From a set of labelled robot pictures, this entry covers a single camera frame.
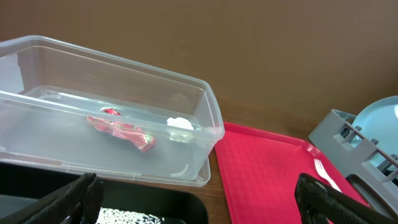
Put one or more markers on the red serving tray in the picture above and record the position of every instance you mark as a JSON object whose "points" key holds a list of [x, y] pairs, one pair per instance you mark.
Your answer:
{"points": [[260, 169]]}

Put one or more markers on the black waste tray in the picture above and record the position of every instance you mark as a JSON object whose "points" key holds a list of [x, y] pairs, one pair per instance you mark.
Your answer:
{"points": [[23, 185]]}

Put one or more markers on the light blue plate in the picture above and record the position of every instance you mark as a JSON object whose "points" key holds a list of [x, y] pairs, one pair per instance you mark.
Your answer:
{"points": [[379, 121]]}

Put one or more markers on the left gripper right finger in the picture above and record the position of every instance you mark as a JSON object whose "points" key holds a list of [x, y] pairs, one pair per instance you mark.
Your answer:
{"points": [[320, 203]]}

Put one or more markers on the white plastic fork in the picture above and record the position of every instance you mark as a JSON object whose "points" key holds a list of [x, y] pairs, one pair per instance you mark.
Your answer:
{"points": [[324, 175]]}

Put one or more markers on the red snack wrapper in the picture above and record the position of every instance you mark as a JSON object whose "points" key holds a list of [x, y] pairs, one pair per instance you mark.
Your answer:
{"points": [[134, 134]]}

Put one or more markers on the white tissue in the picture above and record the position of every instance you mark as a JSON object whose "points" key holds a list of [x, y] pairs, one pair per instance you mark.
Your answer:
{"points": [[180, 123]]}

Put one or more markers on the clear plastic bin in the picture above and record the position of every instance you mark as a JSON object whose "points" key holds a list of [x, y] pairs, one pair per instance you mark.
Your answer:
{"points": [[49, 87]]}

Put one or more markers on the grey dishwasher rack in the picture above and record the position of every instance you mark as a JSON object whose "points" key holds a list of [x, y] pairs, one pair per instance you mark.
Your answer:
{"points": [[370, 170]]}

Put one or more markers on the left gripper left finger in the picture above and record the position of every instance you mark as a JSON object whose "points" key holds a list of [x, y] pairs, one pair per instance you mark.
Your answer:
{"points": [[77, 202]]}

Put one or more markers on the rice and food scraps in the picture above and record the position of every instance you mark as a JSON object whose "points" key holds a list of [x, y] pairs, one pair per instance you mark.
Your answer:
{"points": [[115, 216]]}

